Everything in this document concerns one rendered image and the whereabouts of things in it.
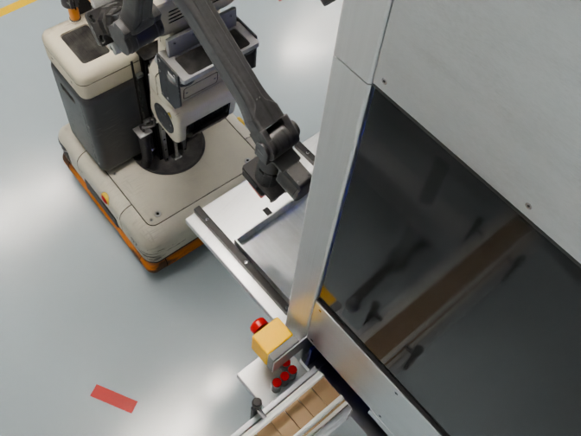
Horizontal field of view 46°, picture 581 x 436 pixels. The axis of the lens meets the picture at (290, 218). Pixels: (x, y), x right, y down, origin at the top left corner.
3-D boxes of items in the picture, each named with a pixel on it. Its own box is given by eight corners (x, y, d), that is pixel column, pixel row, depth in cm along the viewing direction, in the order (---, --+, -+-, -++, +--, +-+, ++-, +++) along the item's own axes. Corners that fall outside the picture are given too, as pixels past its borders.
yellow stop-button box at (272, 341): (296, 352, 148) (299, 340, 142) (271, 372, 146) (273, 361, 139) (274, 327, 151) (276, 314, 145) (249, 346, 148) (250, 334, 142)
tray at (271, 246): (402, 283, 168) (405, 277, 165) (325, 346, 158) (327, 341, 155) (311, 192, 180) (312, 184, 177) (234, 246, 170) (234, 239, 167)
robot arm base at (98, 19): (126, -6, 166) (83, 13, 162) (138, -7, 160) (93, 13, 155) (141, 27, 170) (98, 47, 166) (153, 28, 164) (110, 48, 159)
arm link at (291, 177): (290, 115, 132) (256, 139, 129) (329, 157, 129) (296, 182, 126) (284, 144, 143) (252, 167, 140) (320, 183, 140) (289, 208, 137)
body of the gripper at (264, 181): (271, 204, 145) (275, 189, 138) (240, 169, 147) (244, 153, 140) (293, 189, 147) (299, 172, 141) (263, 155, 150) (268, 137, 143)
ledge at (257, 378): (318, 387, 155) (319, 385, 153) (275, 424, 150) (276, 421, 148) (279, 342, 160) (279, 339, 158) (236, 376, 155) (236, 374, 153)
